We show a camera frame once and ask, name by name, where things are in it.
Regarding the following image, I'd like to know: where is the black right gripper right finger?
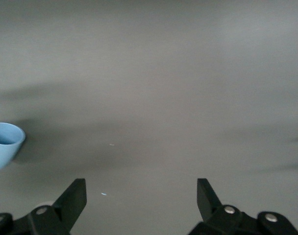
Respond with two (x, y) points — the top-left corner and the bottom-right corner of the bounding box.
(188, 178), (298, 235)

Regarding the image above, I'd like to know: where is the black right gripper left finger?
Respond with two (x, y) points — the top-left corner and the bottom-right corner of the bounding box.
(0, 178), (87, 235)

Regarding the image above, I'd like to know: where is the light blue cup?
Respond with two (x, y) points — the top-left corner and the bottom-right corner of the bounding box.
(0, 122), (26, 171)

